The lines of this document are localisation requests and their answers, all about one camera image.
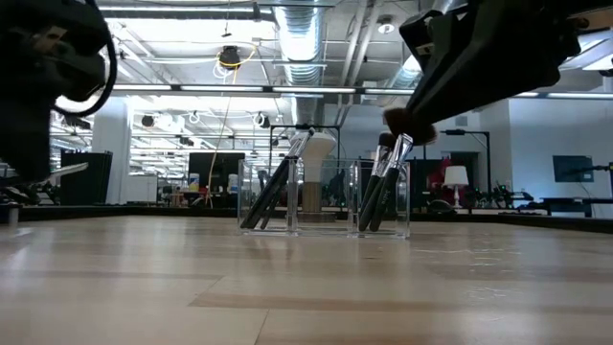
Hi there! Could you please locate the black ceiling cable reel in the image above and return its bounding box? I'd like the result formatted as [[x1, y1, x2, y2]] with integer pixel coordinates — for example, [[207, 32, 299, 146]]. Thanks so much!
[[217, 45, 244, 71]]

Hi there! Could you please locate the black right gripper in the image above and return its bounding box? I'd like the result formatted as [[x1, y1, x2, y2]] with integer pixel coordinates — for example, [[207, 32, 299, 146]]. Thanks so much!
[[399, 0, 583, 126]]

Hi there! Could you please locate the silver ventilation duct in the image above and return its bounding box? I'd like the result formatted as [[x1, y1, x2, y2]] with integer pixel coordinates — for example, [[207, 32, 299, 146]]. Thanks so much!
[[271, 0, 328, 127]]

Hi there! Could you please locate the black cabinet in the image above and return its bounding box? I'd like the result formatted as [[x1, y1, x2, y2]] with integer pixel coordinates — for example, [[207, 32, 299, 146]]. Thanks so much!
[[59, 149, 114, 206]]

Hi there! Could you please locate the black low table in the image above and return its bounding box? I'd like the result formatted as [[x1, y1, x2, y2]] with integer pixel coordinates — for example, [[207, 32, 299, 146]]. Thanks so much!
[[539, 195, 613, 218]]

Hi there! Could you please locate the white table lamp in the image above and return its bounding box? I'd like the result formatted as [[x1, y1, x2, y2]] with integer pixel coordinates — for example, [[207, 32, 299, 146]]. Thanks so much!
[[443, 165, 470, 210]]

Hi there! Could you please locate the person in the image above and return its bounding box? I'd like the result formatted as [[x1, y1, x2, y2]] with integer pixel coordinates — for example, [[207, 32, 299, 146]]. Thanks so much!
[[425, 160, 454, 207]]

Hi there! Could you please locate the white globe lamp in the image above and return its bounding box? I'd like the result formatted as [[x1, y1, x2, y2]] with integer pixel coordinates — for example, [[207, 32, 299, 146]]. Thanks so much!
[[286, 131, 339, 224]]

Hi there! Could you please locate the long LED light bar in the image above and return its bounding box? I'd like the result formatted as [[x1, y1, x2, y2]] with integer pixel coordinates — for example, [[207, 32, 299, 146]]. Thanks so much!
[[109, 83, 613, 100]]

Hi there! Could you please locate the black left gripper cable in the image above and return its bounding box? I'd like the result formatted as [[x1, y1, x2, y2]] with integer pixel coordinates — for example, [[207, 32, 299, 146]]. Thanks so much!
[[52, 0, 120, 119]]

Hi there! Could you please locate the dark wall monitor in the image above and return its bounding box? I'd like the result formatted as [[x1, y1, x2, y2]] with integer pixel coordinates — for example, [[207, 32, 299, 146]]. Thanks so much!
[[552, 154, 596, 184]]

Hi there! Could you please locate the clear acrylic brush organizer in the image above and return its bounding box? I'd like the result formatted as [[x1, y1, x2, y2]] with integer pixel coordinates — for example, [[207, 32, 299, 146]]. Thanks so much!
[[237, 157, 412, 240]]

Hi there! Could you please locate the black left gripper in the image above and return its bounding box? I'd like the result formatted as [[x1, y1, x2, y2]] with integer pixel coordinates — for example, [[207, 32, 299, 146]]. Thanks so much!
[[0, 0, 110, 186]]

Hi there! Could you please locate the small round black makeup brush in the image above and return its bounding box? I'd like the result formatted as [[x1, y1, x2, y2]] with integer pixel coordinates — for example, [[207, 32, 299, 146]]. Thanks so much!
[[358, 131, 398, 231]]

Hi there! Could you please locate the black screen panel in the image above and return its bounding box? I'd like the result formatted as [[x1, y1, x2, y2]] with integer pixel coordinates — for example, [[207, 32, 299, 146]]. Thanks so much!
[[187, 151, 246, 208]]

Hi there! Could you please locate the black fan makeup brush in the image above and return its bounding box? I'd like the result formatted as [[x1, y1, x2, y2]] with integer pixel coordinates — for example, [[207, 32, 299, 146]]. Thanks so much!
[[367, 107, 440, 233]]

